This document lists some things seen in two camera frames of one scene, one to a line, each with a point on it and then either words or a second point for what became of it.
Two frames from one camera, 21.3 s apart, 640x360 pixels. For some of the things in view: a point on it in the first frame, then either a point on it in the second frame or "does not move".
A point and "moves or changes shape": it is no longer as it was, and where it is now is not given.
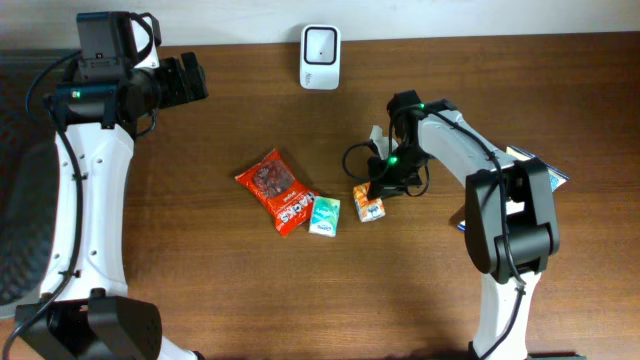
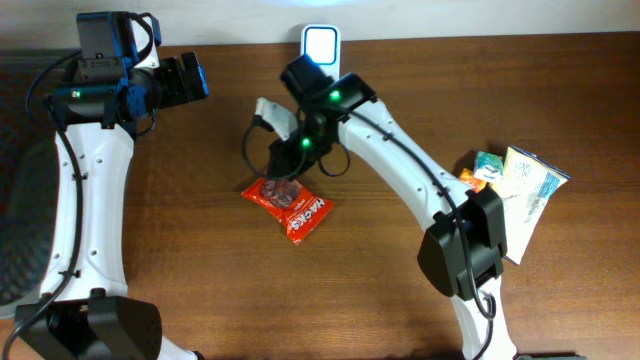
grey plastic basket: (27, 146) does not move
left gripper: (181, 90) does not move
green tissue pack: (324, 216) moves or changes shape
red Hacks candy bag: (271, 180) moves or changes shape
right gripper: (384, 184) to (280, 152)
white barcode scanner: (320, 57) does not move
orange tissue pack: (367, 209) moves or changes shape
